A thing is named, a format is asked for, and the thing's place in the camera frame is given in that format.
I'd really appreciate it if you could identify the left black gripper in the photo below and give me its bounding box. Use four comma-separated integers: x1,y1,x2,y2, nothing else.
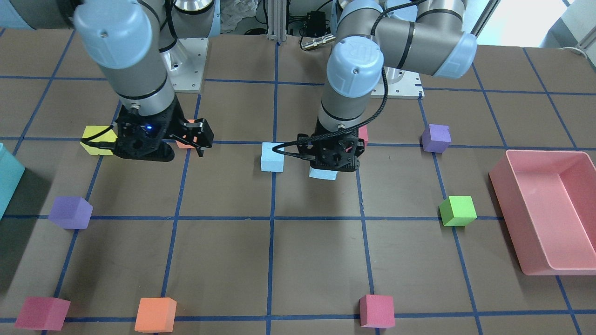
355,138,366,158

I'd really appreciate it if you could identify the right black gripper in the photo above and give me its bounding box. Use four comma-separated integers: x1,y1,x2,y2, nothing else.
170,117,214,157

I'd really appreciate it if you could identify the light blue block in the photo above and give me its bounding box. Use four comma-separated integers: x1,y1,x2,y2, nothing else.
260,142,284,173
309,167,337,181

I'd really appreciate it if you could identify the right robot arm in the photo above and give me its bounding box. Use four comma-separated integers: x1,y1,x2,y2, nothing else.
1,0,221,162

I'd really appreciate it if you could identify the dark pink block near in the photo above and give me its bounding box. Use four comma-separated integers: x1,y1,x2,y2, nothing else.
358,125,369,147

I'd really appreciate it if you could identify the orange block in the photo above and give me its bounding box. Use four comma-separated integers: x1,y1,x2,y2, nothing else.
173,118,214,149
134,297,177,333

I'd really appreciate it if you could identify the purple block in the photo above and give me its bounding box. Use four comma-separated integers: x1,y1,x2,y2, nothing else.
421,124,453,154
47,196,93,229

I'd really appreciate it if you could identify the yellow block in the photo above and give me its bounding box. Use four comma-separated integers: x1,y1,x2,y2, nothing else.
80,125,117,155

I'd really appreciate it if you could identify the green block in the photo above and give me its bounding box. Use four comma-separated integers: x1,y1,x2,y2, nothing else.
439,195,478,227

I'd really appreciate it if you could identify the cyan tray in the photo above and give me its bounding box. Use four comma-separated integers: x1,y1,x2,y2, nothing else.
0,143,25,219

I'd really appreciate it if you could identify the pink tray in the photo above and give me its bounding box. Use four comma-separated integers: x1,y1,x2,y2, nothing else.
489,150,596,275

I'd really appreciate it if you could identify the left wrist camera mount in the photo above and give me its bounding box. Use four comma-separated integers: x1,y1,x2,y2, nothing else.
272,121,360,172

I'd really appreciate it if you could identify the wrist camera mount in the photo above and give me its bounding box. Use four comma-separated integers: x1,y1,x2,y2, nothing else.
111,97,184,162
272,121,360,172

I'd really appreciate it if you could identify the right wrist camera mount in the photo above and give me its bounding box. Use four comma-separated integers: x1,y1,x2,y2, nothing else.
111,97,184,162

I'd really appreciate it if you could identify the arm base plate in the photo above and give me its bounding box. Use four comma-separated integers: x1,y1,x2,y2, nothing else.
383,67,425,99
161,38,209,93

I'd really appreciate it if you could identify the aluminium frame post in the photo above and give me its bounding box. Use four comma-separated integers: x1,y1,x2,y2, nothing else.
263,0,289,45

